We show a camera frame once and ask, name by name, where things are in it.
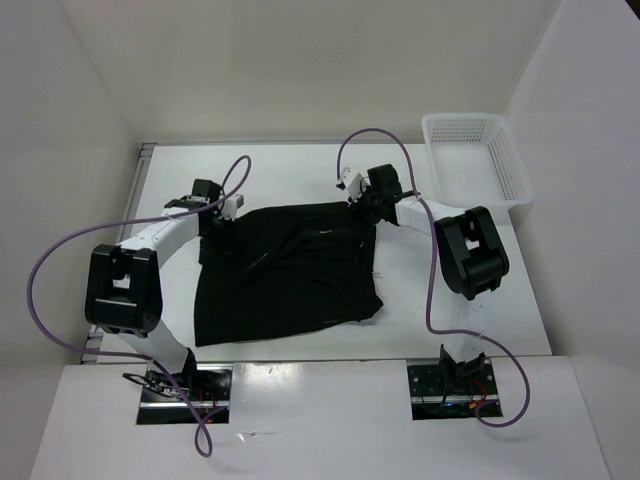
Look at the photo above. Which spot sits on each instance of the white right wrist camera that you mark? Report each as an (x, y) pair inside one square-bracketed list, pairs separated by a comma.
[(353, 183)]

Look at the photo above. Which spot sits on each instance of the white plastic basket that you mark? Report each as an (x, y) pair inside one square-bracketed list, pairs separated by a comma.
[(475, 161)]

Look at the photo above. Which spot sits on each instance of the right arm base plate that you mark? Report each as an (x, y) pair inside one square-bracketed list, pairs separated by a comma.
[(433, 397)]

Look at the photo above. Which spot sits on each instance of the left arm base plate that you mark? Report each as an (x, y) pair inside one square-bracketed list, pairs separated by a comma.
[(161, 404)]

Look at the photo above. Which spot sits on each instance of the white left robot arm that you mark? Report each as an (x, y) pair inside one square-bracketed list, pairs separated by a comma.
[(124, 287)]

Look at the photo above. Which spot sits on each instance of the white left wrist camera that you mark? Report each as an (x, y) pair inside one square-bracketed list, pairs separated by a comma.
[(229, 208)]

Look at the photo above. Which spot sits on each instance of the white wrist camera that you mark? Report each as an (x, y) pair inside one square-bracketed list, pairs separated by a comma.
[(229, 208), (353, 183)]

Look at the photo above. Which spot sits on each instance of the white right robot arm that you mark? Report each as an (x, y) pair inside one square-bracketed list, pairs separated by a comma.
[(471, 258)]

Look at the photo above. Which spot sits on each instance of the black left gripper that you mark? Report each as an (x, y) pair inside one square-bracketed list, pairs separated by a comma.
[(225, 248)]

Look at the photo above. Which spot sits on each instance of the black shorts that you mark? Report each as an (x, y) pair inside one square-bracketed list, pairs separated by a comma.
[(294, 270)]

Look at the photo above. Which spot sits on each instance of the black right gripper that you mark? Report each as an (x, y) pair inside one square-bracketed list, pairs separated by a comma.
[(358, 205)]

